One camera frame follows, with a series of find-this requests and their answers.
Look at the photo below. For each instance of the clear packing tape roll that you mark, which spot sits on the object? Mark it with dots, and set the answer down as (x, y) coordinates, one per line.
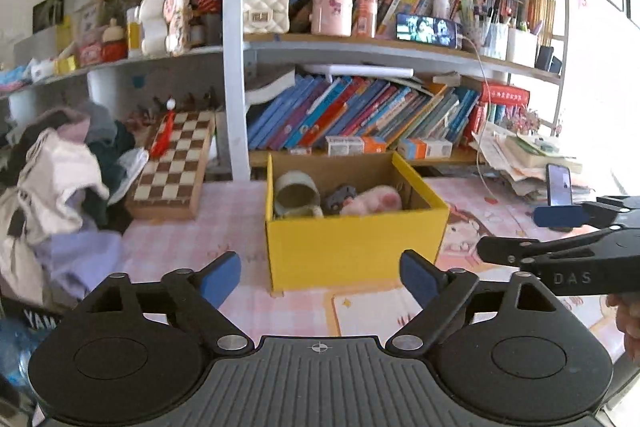
(295, 199)

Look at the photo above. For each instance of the smartphone showing video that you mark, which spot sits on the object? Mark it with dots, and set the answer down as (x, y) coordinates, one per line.
(425, 29)

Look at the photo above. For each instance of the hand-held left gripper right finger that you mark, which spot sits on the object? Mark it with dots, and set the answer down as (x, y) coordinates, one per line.
(417, 277)

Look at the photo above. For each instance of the white frame wooden bookshelf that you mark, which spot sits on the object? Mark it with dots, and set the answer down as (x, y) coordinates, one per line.
(235, 107)

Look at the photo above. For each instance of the yellow cardboard box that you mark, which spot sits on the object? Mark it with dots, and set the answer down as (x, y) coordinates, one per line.
(350, 247)

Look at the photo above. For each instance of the thick white-paged book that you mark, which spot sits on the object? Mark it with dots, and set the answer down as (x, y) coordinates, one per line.
(272, 86)

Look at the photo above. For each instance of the small grey toy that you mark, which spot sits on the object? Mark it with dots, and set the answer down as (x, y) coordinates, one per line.
(337, 199)

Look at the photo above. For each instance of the black smartphone on stand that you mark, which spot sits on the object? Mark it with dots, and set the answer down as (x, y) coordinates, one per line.
(559, 184)

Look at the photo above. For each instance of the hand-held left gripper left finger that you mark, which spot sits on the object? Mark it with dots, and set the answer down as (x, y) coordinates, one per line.
(222, 277)

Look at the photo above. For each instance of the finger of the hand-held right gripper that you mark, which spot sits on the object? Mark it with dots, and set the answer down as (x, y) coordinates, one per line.
(557, 216)
(510, 249)

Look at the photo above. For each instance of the white quilted handbag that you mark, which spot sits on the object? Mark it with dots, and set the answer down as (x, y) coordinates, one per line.
(265, 14)

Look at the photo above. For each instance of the clear pen holder with pens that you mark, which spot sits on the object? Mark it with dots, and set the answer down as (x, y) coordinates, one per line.
(492, 39)

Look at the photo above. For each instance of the white pen holder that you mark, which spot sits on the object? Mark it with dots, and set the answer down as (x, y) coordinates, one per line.
(521, 47)

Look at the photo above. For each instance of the white toy ornament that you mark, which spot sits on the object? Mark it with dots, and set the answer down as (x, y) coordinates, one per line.
(160, 17)

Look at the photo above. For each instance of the yellow white carton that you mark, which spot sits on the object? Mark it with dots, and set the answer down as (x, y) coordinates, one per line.
(134, 32)

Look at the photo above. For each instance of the wooden chessboard case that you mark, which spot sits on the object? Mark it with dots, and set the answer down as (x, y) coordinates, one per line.
(175, 172)

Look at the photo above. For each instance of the small red white box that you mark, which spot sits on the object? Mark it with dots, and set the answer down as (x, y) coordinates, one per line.
(300, 151)

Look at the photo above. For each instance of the pink bottle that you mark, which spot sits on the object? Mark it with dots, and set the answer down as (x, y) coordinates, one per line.
(364, 14)

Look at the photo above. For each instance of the long white orange box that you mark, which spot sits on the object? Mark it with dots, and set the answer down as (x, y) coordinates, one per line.
(355, 145)

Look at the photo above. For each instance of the pile of clothes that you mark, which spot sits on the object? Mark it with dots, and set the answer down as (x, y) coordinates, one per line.
(55, 177)

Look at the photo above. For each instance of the stack of papers and books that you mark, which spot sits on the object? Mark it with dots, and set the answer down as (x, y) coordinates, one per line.
(525, 152)

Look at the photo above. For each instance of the person's right hand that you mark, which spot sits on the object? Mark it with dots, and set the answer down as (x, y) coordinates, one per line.
(627, 317)

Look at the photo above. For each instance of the blue plastic water bottle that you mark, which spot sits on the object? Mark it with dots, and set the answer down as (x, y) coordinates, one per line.
(17, 347)

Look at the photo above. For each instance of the red tassel ornament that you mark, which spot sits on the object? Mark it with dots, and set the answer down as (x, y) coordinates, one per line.
(162, 139)

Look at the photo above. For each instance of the pink plush pig toy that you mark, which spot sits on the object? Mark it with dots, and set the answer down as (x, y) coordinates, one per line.
(370, 202)

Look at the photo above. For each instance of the white flat lamp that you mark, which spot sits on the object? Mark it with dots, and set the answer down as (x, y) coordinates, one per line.
(360, 71)

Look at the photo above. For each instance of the white orange box with blue stripe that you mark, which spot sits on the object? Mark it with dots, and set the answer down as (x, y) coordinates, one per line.
(425, 148)

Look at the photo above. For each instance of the row of leaning colourful books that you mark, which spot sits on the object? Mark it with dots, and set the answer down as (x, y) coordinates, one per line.
(350, 112)

